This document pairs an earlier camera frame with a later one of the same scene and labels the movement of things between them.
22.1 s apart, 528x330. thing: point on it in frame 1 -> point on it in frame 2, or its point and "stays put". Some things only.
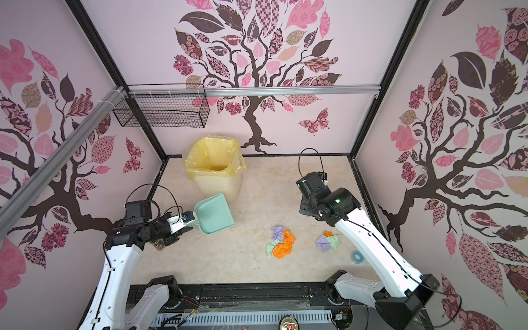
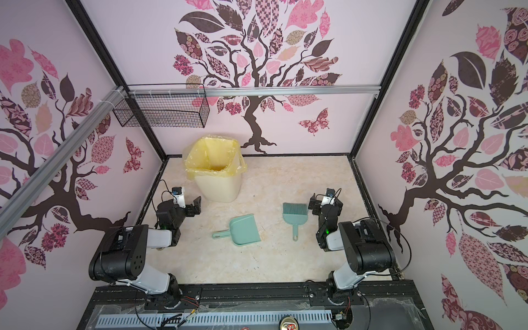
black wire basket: x=165 y=111 stays put
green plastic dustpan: x=212 y=214 -> x=242 y=230
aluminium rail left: x=20 y=201 stays put
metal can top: x=289 y=322 stays put
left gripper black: x=173 y=238 -> x=191 y=212
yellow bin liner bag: x=214 y=155 stays put
